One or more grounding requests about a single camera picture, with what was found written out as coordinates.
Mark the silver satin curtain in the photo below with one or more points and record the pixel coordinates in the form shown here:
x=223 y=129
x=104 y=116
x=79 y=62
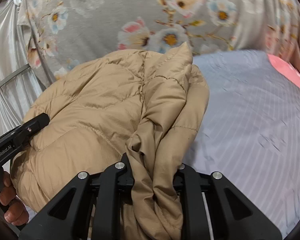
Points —
x=18 y=95

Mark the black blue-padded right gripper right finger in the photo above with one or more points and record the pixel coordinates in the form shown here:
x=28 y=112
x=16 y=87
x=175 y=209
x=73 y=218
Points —
x=213 y=208

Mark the person's left hand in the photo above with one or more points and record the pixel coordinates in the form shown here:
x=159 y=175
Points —
x=16 y=214

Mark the beige quilted down jacket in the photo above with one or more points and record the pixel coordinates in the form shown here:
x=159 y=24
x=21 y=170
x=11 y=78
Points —
x=144 y=104

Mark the blue-grey striped bed sheet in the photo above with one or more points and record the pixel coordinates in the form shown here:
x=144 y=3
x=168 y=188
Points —
x=251 y=132

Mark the grey floral quilt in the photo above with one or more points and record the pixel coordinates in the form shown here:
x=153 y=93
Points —
x=61 y=34

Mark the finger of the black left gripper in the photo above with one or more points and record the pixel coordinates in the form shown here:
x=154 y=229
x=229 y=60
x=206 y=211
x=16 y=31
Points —
x=26 y=131

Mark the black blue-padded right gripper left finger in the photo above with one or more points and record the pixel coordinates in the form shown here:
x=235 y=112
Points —
x=88 y=207

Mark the pink cloth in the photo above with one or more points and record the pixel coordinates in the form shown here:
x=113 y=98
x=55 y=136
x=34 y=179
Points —
x=286 y=69

